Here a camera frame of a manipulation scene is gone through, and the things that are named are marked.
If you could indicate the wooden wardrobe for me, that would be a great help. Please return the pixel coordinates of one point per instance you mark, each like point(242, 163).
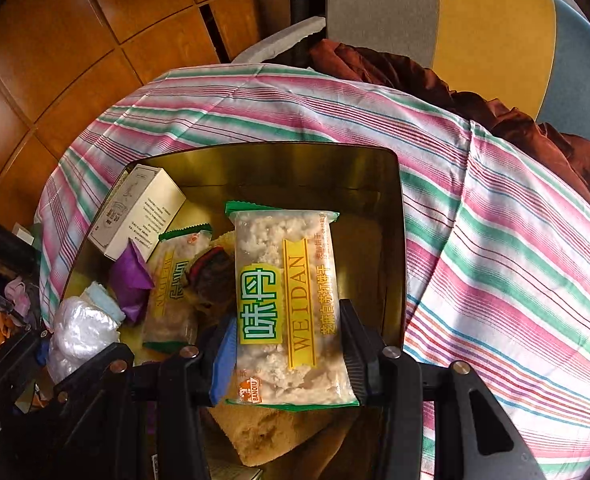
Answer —
point(75, 60)

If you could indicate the green-edged biscuit packet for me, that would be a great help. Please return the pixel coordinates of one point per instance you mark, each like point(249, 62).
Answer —
point(290, 300)
point(172, 290)

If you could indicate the black pole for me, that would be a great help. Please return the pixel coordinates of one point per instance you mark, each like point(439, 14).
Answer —
point(2, 240)

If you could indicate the purple snack packet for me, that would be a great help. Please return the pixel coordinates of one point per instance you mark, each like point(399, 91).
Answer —
point(130, 280)

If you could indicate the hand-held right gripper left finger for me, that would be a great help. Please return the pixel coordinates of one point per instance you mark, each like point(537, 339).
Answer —
point(225, 360)

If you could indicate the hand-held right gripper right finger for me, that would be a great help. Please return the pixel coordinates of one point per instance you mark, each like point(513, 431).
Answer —
point(357, 345)

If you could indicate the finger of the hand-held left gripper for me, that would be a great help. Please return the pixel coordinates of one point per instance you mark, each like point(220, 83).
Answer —
point(20, 355)

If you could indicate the white foam piece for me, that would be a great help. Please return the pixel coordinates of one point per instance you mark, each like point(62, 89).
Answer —
point(280, 40)

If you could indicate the brown satin cloth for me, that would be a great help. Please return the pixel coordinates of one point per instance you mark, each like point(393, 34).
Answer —
point(400, 75)

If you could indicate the white cardboard box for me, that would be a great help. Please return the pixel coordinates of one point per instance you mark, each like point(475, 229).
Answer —
point(135, 210)

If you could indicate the gold metal tin box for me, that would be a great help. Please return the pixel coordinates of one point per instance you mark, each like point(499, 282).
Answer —
point(365, 200)

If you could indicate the striped pink green bed sheet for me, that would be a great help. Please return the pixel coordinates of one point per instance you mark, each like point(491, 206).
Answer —
point(475, 260)

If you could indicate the white plastic bag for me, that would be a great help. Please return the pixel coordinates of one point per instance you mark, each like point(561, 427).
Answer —
point(80, 335)

